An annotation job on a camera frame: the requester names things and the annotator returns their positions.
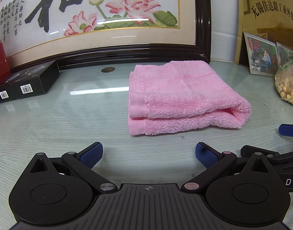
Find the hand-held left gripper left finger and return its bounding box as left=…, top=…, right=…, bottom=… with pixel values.
left=29, top=142, right=118, bottom=194

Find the small photo frame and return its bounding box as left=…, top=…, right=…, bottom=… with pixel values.
left=276, top=41, right=293, bottom=70

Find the black box with barcode label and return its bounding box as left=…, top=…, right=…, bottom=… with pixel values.
left=0, top=67, right=34, bottom=104
left=12, top=61, right=60, bottom=100

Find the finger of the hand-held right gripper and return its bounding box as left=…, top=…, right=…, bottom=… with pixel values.
left=279, top=124, right=293, bottom=140
left=241, top=145, right=287, bottom=164

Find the large photo frame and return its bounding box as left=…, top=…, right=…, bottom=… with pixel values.
left=243, top=32, right=278, bottom=77

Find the bag of popcorn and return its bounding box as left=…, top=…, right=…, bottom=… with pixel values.
left=274, top=53, right=293, bottom=109

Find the gold plaque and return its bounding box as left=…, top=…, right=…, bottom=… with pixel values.
left=235, top=0, right=293, bottom=70

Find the pink towel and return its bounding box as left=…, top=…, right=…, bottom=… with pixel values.
left=128, top=61, right=253, bottom=136

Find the framed lotus cross-stitch picture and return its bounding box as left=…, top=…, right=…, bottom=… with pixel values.
left=0, top=0, right=211, bottom=71

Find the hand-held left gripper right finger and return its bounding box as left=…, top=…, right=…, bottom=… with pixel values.
left=195, top=142, right=279, bottom=194

